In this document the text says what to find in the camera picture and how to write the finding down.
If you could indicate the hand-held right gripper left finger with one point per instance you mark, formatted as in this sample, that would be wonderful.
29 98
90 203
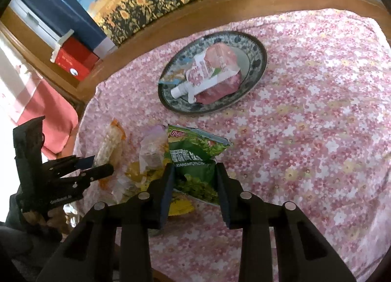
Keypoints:
167 191

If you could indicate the pink floral tablecloth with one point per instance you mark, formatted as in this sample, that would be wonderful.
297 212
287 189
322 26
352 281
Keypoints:
305 117

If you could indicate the pink spout pouch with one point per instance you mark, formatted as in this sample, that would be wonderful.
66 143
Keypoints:
207 65

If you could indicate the blue cabinet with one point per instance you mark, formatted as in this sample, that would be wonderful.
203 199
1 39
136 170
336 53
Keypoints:
61 4

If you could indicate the person's left forearm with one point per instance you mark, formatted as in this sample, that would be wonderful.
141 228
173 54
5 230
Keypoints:
21 248

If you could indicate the dark pink pouch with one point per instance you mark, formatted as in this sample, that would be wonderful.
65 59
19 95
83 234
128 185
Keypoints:
226 85

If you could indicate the red box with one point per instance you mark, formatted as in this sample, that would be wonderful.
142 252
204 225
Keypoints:
79 57

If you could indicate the green leafy snack packet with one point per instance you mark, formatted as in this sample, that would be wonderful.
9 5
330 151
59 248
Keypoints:
195 150

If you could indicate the clear packet with purple top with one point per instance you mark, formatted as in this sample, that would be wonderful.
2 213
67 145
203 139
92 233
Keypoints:
152 147

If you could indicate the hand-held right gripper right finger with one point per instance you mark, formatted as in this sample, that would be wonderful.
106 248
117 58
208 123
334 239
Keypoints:
222 194

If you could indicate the white cabinet drawer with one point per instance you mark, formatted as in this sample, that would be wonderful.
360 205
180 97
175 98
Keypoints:
36 20

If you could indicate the yellow snack packet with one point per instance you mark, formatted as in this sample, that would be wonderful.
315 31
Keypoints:
180 207

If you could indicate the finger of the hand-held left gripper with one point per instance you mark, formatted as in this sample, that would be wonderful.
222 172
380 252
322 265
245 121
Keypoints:
97 172
87 161

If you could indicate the blue patterned ceramic plate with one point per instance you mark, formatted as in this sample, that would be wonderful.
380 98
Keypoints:
249 56

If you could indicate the orange bread packet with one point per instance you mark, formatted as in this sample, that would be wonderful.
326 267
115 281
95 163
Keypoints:
108 144

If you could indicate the pink red cloth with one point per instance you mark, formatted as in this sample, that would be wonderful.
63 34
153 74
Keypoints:
52 117

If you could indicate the person's left hand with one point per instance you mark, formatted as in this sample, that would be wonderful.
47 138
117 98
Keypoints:
56 213

